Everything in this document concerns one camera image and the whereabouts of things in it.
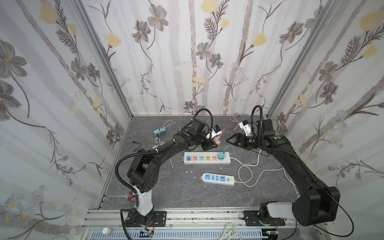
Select teal charger on table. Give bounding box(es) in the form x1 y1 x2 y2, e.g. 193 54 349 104
153 129 160 136

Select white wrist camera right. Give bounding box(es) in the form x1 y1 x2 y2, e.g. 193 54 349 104
239 120 253 137

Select white blue power strip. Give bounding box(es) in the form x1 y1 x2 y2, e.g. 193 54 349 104
201 173 235 187

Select teal charger with cable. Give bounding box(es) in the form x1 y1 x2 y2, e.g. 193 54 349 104
218 145 234 160

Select pink charger with cable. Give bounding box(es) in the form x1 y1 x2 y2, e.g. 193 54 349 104
214 113 250 144

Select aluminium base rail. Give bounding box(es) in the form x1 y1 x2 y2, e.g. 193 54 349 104
80 206 334 240

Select red handled scissors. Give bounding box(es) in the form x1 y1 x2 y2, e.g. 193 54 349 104
127 191 136 203

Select white multicolour power strip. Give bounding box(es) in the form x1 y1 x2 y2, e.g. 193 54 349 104
183 152 231 165

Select white scissors handles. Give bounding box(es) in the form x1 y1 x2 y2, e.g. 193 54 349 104
218 222 243 240

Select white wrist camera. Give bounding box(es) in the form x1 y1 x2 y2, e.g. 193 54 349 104
239 120 253 137
211 125 222 139

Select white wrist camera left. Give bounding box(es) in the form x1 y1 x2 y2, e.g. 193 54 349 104
211 125 222 139

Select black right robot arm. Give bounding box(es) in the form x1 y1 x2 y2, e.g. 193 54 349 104
226 105 343 228

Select white bottle cap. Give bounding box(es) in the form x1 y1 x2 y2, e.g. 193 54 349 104
102 227 112 235

